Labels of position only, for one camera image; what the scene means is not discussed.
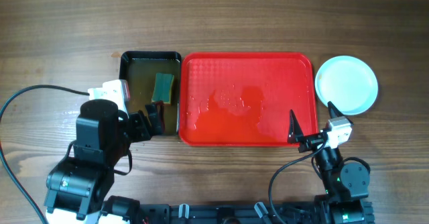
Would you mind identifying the red plastic tray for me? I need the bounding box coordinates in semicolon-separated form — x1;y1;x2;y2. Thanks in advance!
178;52;318;147

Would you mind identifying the green yellow sponge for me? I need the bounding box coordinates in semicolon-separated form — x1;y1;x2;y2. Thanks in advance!
151;73;174;105

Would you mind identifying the black water tray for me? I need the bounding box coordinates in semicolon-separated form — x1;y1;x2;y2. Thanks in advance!
119;51;182;135

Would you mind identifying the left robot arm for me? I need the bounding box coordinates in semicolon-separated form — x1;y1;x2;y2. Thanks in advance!
44;99;165;221

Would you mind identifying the white plate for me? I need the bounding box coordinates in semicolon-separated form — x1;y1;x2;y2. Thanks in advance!
314;56;379;115

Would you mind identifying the left black cable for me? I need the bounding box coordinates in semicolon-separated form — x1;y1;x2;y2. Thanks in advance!
0;84;90;224

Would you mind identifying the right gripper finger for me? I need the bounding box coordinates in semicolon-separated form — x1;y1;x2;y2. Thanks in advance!
288;109;304;144
328;101;352;123

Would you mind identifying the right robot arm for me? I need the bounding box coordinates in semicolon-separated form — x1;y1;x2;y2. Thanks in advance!
288;102;375;224

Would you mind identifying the black cable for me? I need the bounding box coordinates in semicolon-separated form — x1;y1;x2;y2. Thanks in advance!
267;139;328;224
0;84;90;224

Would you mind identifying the right black cable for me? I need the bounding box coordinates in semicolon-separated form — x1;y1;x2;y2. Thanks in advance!
267;139;328;224

